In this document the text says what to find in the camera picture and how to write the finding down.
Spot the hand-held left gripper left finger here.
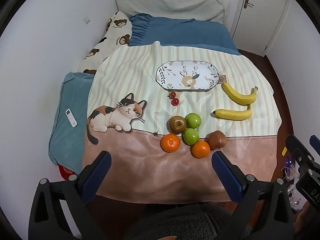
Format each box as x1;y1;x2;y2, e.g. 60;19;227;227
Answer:
28;151;112;240

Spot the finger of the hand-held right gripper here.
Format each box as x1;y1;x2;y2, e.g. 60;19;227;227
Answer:
285;134;315;173
309;135;320;154

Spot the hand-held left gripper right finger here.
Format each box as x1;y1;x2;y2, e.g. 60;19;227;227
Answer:
211;151;294;240

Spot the dark red apple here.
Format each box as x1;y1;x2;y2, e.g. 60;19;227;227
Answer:
208;130;227;150

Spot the orange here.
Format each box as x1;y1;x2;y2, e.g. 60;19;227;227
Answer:
161;134;181;153
192;141;211;159

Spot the green apple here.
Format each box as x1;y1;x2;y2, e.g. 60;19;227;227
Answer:
183;128;200;145
185;113;202;128

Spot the yellow banana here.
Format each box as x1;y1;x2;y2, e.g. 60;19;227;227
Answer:
213;104;252;121
222;82;259;105

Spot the brownish red apple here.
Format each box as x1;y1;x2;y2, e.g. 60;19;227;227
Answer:
168;115;187;134

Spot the oval floral plate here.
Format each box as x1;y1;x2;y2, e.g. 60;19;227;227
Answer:
155;60;220;90

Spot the person's right hand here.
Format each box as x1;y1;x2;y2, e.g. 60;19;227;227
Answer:
294;202;312;234

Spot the red round object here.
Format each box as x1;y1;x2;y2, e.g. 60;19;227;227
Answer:
58;164;79;181

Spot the teal cushion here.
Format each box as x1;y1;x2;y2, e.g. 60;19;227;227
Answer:
48;72;95;174

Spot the white remote control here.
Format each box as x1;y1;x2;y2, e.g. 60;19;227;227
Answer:
65;109;78;127

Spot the grey fleece clothing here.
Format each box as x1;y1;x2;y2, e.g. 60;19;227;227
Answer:
122;202;253;240

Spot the striped cat print blanket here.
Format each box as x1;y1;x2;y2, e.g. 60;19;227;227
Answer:
82;41;282;204

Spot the white door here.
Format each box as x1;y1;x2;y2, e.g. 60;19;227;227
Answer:
230;0;292;57

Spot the bear print pillow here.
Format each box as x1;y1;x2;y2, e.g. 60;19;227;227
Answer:
77;11;133;75

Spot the blue quilt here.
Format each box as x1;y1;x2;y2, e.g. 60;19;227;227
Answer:
128;13;242;55

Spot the white quilted pillow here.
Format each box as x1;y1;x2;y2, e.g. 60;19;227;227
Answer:
115;0;229;23

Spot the string of fairy lights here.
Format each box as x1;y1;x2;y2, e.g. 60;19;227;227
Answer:
282;158;300;180

